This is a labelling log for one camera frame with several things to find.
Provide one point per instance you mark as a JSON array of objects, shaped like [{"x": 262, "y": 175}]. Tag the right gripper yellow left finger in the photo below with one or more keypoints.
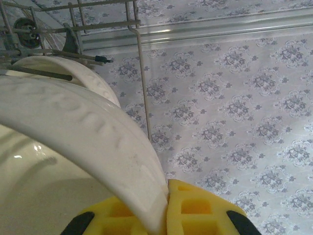
[{"x": 105, "y": 218}]

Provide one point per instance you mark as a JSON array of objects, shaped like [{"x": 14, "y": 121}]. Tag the aluminium corner post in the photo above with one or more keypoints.
[{"x": 220, "y": 29}]

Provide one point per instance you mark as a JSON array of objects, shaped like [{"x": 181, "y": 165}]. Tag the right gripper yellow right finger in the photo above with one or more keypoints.
[{"x": 195, "y": 215}]

